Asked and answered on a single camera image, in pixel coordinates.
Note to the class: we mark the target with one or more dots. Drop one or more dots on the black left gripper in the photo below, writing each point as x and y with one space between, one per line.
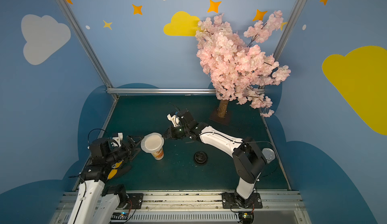
129 148

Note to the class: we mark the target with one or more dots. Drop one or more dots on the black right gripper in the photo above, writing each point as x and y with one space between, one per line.
173 131

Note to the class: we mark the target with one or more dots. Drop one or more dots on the round white leak-proof paper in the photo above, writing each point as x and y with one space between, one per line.
152 142

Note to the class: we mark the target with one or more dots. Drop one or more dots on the printed paper milk tea cup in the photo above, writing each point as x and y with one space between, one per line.
157 153

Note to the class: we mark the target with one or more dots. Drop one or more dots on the black plastic cup lid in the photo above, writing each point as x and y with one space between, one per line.
200 158

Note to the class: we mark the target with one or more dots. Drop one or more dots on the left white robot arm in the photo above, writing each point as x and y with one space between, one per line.
96 202

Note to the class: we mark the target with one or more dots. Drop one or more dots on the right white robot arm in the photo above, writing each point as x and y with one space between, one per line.
248 158

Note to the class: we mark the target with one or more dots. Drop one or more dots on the left green circuit board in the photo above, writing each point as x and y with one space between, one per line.
120 217

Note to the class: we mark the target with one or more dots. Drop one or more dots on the green circuit board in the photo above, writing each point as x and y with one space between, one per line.
245 218
120 217

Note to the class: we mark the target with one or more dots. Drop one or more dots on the pink cherry blossom tree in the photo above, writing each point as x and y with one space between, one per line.
238 70

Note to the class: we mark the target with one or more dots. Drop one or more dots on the silver tin can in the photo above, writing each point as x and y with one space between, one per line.
268 154

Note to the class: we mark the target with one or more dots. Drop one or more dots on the right green circuit board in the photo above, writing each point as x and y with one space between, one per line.
245 218

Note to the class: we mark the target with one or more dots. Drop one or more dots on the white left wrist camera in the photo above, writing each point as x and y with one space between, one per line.
117 141

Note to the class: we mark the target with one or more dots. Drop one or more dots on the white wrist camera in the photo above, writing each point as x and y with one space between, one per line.
117 141
174 119

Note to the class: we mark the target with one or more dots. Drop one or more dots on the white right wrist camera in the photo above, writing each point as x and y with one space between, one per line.
174 119

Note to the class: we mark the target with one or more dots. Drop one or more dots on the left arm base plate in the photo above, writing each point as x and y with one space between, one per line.
132 201

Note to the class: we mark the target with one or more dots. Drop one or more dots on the horizontal aluminium frame rail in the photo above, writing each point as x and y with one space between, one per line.
155 91

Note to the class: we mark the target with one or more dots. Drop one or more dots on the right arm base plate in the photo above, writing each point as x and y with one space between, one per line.
234 201

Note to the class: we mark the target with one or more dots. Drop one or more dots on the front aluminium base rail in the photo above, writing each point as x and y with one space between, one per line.
200 206

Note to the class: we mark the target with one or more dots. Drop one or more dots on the left aluminium frame post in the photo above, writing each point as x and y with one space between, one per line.
76 27

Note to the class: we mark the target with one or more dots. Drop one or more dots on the aluminium frame post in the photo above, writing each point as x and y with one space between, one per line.
76 27
294 15

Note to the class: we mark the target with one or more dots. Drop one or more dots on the right aluminium frame post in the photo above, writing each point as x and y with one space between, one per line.
294 15

